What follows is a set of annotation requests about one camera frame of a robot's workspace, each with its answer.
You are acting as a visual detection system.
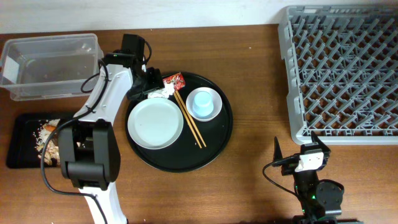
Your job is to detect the grey dishwasher rack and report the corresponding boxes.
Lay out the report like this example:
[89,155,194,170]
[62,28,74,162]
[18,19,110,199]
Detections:
[278,5,397,145]

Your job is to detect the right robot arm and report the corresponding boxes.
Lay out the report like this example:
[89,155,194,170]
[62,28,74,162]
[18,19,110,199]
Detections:
[262,131,360,224]

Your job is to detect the rice and food scraps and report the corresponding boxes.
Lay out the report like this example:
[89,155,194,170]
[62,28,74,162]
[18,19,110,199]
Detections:
[33,119,60,166]

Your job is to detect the wooden chopstick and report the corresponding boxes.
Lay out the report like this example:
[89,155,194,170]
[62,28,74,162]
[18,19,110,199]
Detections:
[175,90,206,148]
[174,92,199,147]

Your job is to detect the round black serving tray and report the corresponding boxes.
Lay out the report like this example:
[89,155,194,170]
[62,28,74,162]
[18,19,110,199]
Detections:
[125,72,233,173]

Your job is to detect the orange carrot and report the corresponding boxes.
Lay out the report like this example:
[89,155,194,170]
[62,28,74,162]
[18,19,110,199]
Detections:
[44,125,56,132]

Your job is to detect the white tissue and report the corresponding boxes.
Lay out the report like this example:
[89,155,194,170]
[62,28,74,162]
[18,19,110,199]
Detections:
[147,83,175,99]

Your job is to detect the black rectangular tray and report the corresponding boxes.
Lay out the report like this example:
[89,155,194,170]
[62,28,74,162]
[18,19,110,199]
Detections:
[6,112,74,169]

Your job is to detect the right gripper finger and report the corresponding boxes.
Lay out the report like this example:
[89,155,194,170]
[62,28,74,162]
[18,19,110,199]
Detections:
[311,131,324,146]
[272,136,283,167]

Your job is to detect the red snack wrapper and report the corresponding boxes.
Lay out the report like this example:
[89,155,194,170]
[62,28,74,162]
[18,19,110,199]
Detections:
[163,72,186,91]

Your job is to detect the clear plastic bin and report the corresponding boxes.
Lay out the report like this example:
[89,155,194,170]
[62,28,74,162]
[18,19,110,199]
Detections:
[1,34,103,101]

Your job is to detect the light blue cup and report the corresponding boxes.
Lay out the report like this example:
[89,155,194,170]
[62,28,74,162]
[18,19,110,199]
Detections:
[193,91,214,117]

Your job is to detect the pale grey plate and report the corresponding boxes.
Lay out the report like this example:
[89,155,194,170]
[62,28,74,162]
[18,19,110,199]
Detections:
[127,98,184,150]

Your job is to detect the wooden chopstick left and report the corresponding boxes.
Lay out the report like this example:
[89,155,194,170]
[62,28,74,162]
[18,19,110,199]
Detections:
[174,92,199,147]

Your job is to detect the white small bowl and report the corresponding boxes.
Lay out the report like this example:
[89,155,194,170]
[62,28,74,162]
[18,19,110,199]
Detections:
[185,87,223,122]

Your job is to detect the wooden chopstick right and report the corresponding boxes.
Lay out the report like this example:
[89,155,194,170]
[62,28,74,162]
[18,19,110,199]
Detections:
[175,90,206,148]

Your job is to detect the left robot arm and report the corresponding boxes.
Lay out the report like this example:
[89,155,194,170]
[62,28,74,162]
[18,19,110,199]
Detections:
[57,34,164,223]

